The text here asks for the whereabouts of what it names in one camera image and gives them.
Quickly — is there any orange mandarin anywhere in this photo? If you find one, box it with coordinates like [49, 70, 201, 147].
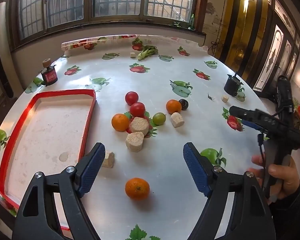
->
[166, 99, 182, 114]
[111, 113, 130, 132]
[125, 177, 150, 201]

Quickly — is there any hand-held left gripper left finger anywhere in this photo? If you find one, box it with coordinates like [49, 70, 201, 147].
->
[12, 142, 106, 240]

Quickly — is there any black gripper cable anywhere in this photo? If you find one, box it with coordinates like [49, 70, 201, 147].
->
[257, 134, 264, 162]

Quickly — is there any green leafy vegetable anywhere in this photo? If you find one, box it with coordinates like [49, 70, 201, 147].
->
[137, 45, 158, 61]

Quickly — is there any person's right hand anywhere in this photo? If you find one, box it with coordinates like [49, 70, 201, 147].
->
[249, 155, 300, 202]

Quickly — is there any red label black jar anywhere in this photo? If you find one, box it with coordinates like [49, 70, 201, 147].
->
[41, 65, 58, 86]

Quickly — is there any red tomato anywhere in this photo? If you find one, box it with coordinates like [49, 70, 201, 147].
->
[125, 91, 139, 105]
[129, 102, 146, 117]

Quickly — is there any black cup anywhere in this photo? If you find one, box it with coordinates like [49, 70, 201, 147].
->
[224, 72, 242, 97]

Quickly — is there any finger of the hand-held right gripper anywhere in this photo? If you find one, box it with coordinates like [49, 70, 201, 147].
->
[229, 106, 273, 128]
[241, 120, 263, 132]

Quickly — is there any fruit printed tablecloth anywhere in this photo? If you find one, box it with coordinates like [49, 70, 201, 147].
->
[0, 34, 278, 240]

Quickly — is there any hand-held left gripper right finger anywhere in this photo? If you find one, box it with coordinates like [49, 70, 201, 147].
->
[183, 142, 277, 240]

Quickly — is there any green tomato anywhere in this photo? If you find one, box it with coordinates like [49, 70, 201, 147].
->
[152, 112, 167, 126]

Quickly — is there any person's right forearm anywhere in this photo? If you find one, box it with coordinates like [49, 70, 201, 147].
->
[269, 182, 300, 240]

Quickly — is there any golden door frame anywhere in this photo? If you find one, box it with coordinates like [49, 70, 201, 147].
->
[220, 0, 275, 80]

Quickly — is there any red rimmed white tray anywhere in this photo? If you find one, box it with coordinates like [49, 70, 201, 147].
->
[0, 89, 97, 232]

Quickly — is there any stained glass door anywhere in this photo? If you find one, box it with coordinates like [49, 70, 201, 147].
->
[252, 0, 300, 93]

